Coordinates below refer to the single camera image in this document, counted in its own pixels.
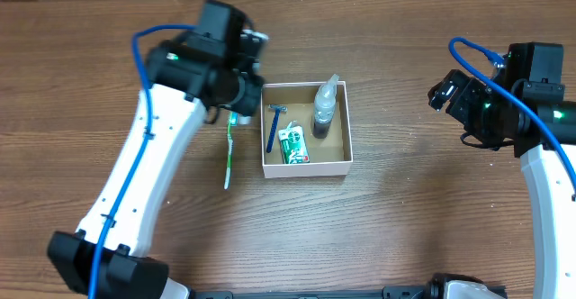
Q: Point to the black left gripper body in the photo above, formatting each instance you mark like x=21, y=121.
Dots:
x=244, y=87

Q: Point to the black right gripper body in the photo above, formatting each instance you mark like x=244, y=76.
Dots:
x=478, y=110

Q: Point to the blue disposable razor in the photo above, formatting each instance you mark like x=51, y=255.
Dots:
x=278, y=109

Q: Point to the green white toothbrush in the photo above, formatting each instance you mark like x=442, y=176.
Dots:
x=232, y=121

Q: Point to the green soap packet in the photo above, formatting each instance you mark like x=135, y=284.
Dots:
x=293, y=145

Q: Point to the clear bottle with dark liquid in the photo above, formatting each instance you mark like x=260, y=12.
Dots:
x=324, y=107

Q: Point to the teal toothpaste tube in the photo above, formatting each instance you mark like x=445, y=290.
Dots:
x=244, y=120

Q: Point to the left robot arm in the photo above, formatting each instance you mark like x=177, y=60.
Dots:
x=185, y=83

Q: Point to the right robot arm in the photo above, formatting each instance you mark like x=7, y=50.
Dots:
x=517, y=100

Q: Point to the white cardboard box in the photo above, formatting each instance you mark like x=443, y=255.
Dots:
x=331, y=156

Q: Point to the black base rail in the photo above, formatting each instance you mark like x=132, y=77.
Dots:
x=388, y=292

